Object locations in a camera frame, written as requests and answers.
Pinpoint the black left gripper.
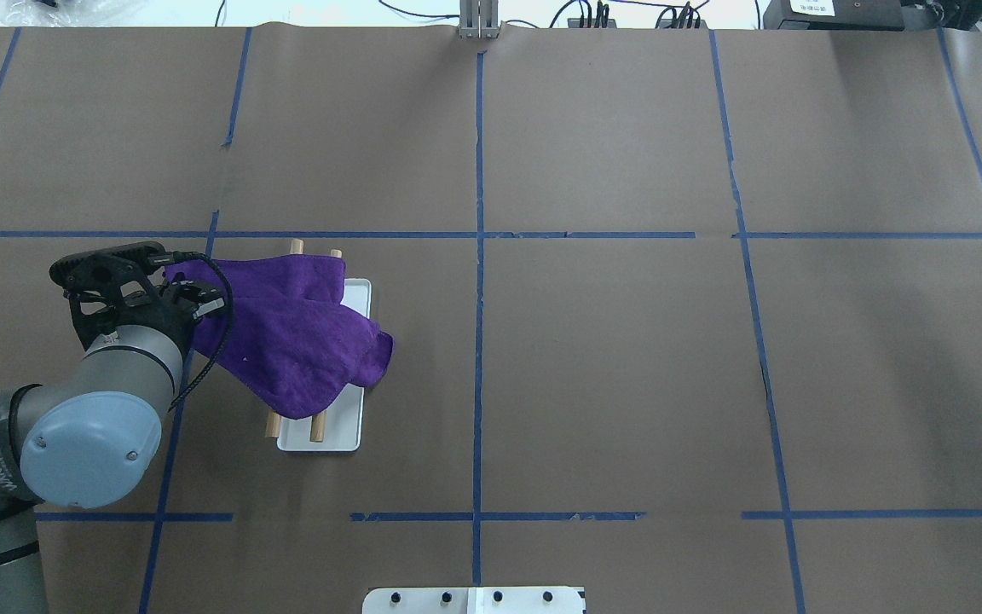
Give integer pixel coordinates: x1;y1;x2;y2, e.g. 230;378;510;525
116;277;228;358

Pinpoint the purple microfiber towel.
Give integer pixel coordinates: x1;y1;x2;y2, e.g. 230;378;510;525
163;255;394;420

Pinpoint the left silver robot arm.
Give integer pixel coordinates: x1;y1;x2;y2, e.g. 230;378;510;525
0;275;233;613

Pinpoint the long wooden rack rod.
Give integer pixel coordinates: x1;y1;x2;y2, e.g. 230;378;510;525
265;238;304;438

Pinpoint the short wooden rack rod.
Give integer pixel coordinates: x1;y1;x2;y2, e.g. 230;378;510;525
310;249;344;443

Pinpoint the white towel rack base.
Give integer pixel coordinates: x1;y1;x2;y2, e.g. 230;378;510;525
276;278;372;453

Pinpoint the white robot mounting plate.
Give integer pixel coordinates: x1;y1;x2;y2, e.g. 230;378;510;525
361;586;587;613

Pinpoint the upper black orange hub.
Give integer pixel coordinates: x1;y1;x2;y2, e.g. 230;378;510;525
565;1;615;30

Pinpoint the black mini computer box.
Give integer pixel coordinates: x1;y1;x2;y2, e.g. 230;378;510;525
761;1;904;32

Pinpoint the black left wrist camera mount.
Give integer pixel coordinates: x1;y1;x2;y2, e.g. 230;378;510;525
49;241;171;349

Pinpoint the aluminium frame post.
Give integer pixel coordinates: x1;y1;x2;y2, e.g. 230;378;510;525
457;0;501;40

